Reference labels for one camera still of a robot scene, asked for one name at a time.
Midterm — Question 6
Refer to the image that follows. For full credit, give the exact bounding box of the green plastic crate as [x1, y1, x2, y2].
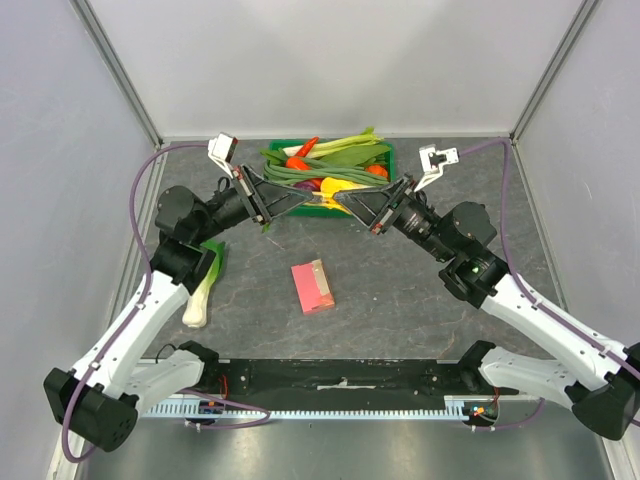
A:
[260, 139, 395, 218]

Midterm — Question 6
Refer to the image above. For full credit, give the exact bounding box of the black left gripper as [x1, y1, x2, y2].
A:
[193, 162, 314, 244]

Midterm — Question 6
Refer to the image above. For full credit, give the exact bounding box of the green white bok choy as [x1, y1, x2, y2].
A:
[182, 240, 226, 329]

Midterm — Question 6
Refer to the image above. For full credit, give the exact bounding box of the orange pumpkin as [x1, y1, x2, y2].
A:
[366, 164, 390, 180]

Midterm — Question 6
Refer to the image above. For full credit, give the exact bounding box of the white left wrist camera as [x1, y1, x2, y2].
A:
[207, 132, 238, 177]

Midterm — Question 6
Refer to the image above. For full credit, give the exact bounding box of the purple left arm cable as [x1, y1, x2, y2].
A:
[61, 143, 274, 462]

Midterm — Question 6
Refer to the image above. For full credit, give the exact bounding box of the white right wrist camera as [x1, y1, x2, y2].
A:
[414, 144, 459, 192]

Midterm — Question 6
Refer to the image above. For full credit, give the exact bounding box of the green long beans bundle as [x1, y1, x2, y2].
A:
[262, 162, 389, 186]

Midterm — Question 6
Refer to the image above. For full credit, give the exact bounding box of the pale green celery stalk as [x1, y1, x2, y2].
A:
[276, 127, 384, 159]

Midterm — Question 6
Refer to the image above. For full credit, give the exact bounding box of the purple onion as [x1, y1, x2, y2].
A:
[294, 180, 321, 192]

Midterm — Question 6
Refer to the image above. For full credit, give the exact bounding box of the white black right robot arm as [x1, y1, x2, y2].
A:
[333, 177, 639, 440]

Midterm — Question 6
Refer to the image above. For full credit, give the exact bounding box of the yellow napa cabbage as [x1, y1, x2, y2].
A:
[316, 177, 367, 213]

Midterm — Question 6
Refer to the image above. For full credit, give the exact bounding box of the red chili pepper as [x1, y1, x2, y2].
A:
[296, 137, 319, 157]

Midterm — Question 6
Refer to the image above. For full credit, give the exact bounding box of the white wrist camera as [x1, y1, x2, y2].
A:
[414, 144, 459, 192]
[207, 132, 238, 177]

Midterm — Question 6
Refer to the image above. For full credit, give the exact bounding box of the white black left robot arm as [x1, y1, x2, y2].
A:
[43, 166, 313, 452]

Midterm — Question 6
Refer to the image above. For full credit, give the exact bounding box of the large green leaf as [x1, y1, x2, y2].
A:
[321, 144, 391, 167]

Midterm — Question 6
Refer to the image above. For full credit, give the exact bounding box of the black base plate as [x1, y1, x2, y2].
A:
[196, 359, 498, 396]

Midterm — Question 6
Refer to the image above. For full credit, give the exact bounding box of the pink express box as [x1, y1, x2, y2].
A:
[291, 259, 335, 315]

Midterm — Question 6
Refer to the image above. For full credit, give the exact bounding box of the slotted cable duct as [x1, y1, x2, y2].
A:
[142, 396, 469, 421]

